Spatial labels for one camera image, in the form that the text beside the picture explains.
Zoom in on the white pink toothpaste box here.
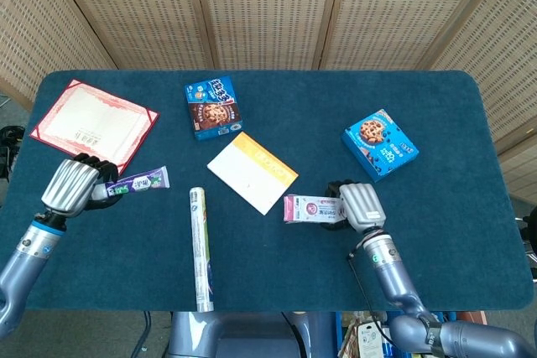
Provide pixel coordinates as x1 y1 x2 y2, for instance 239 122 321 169
283 194 349 225

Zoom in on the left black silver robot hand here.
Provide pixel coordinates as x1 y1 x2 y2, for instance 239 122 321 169
40 153 125 219

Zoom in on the black floor cable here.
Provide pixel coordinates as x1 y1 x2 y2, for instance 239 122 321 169
133 311 153 355

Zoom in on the blue brown cookie box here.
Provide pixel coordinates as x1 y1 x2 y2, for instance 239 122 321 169
182 75 244 142

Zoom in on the black equipment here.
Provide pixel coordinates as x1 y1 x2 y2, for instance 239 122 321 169
0 125 20 183

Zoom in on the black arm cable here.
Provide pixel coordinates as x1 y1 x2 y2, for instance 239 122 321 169
347 252 396 347

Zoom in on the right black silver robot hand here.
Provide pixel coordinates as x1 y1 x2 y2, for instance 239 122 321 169
321 180 387 234

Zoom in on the red certificate folder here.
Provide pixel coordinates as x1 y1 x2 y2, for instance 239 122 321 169
29 78 161 178

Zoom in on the purple toothpaste tube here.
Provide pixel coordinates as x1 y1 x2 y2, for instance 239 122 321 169
92 165 171 200

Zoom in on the blue chocolate chip cookie box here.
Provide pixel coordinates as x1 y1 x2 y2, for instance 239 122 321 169
341 109 420 184

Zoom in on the white packaged item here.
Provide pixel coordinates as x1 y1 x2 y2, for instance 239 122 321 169
356 320 383 358

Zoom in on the white cling film roll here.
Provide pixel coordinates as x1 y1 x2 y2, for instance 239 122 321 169
188 186 216 314

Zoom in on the wooden rattan folding screen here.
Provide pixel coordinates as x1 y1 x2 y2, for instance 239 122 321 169
0 0 537 204

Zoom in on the grey robot torso base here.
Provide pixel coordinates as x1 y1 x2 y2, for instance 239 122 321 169
167 310 336 358

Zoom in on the blue felt table cover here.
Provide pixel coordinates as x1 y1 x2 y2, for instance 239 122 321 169
0 70 536 313

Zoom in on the blue plastic crate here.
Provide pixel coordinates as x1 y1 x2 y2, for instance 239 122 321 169
335 310 404 358

